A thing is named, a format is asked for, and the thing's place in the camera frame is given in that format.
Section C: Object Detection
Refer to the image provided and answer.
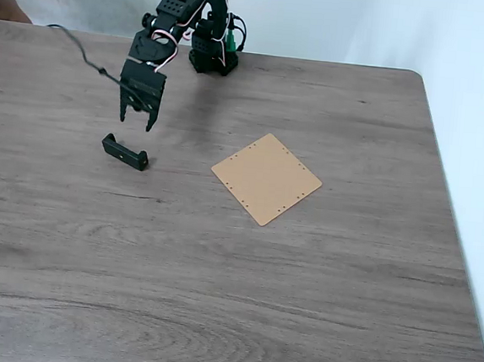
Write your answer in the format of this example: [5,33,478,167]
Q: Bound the green circuit board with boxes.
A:
[222,28,242,57]

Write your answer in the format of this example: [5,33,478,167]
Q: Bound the black camera cable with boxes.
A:
[41,23,129,88]

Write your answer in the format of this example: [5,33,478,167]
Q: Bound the black U-shaped block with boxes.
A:
[99,132,153,174]

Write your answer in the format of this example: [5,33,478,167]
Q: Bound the black base cable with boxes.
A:
[226,11,250,54]

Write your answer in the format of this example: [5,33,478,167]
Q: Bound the small black gripper camera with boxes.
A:
[126,96,148,115]

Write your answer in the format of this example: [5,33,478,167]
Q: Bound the tan square board with holes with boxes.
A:
[205,127,328,233]

